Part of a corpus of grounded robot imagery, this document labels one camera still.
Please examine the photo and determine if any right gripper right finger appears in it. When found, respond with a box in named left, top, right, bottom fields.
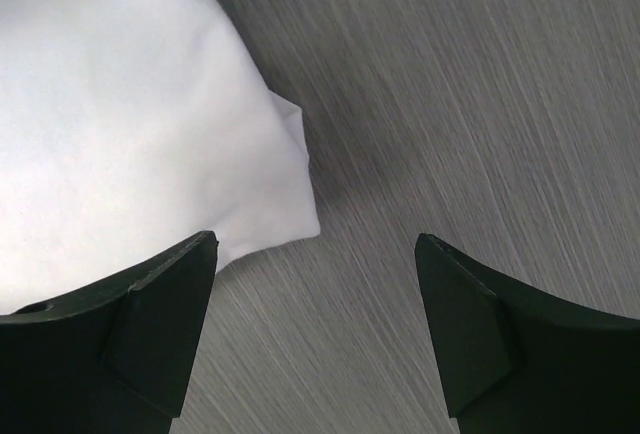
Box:
left=415, top=234, right=639, bottom=433

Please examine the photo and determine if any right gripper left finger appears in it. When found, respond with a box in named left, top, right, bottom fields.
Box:
left=1, top=231, right=218, bottom=433

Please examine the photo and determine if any white robot-print t-shirt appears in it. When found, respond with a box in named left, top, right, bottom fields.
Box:
left=1, top=0, right=320, bottom=314

